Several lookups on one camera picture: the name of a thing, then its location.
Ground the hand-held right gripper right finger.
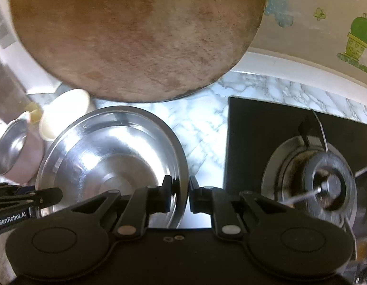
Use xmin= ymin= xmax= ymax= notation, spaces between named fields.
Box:
xmin=188 ymin=175 xmax=292 ymax=241

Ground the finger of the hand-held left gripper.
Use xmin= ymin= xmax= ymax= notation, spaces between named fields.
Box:
xmin=0 ymin=182 xmax=35 ymax=198
xmin=0 ymin=188 xmax=63 ymax=214

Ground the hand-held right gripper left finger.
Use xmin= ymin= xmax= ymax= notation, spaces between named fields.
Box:
xmin=71 ymin=175 xmax=180 ymax=239

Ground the pink pot with handle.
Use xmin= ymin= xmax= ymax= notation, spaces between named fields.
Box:
xmin=0 ymin=111 xmax=46 ymax=183

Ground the stainless steel bowl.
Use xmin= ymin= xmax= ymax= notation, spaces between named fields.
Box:
xmin=35 ymin=106 xmax=188 ymax=229

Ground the cream bowl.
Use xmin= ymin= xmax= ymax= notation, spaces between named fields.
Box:
xmin=39 ymin=88 xmax=91 ymax=141

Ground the pale yellow block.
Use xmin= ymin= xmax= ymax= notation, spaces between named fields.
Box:
xmin=24 ymin=102 xmax=43 ymax=124

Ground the kitchen cleaver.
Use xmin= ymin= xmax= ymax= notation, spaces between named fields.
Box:
xmin=0 ymin=58 xmax=31 ymax=124

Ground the black gas stove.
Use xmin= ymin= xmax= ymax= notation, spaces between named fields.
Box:
xmin=223 ymin=95 xmax=367 ymax=285

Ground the gas burner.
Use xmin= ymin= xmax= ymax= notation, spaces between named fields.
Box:
xmin=261 ymin=110 xmax=367 ymax=232

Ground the round wooden cutting board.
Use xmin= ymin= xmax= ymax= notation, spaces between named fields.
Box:
xmin=9 ymin=0 xmax=269 ymax=103

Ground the blue-green cactus wall sticker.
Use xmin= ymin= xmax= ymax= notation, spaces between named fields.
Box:
xmin=264 ymin=0 xmax=297 ymax=28

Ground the potted cactus wall sticker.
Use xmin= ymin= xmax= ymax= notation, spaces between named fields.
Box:
xmin=337 ymin=12 xmax=367 ymax=66

